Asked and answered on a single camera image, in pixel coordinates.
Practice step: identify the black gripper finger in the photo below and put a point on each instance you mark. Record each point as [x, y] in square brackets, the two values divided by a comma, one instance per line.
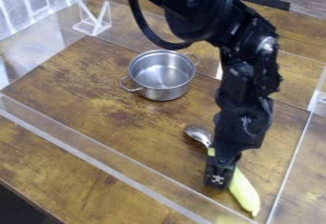
[218, 177]

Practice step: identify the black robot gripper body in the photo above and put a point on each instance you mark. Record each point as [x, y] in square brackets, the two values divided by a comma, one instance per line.
[241, 126]

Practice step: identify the green handled metal spoon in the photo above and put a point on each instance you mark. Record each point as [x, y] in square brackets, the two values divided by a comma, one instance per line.
[241, 187]

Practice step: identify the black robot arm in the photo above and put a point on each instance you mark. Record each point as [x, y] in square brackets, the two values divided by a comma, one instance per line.
[246, 39]

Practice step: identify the small steel pot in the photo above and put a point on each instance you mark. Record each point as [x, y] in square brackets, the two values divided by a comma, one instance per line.
[161, 74]

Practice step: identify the black bar on table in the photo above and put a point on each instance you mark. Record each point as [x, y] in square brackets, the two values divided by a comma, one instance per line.
[277, 4]

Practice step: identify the clear acrylic enclosure panel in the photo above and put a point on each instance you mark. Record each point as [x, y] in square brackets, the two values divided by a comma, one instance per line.
[162, 188]

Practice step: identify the clear acrylic bracket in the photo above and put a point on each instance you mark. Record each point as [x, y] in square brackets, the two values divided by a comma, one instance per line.
[93, 25]

